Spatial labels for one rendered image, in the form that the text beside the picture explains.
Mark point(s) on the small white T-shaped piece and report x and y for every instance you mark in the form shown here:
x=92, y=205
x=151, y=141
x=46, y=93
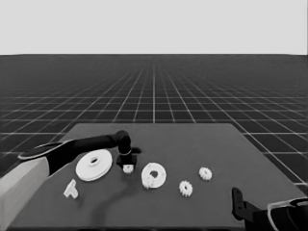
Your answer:
x=71, y=190

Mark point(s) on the white round carrier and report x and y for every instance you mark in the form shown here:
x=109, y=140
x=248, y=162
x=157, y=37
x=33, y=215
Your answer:
x=161, y=178

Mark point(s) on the large thick white disc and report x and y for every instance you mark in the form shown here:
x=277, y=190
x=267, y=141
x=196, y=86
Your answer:
x=86, y=170

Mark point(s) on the small white gear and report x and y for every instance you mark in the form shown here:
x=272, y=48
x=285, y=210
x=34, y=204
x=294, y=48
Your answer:
x=130, y=170
x=150, y=184
x=208, y=175
x=188, y=191

